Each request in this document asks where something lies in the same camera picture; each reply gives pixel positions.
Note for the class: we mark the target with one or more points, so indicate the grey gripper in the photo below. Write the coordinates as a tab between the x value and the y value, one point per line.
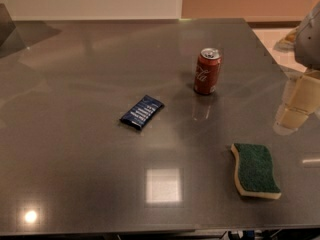
308	46

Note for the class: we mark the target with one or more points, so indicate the red soda can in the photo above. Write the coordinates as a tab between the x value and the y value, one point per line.
207	70

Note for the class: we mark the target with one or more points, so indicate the green and yellow sponge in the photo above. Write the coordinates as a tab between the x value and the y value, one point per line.
254	176

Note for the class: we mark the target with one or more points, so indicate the blue snack packet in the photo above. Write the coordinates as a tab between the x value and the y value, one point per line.
142	112

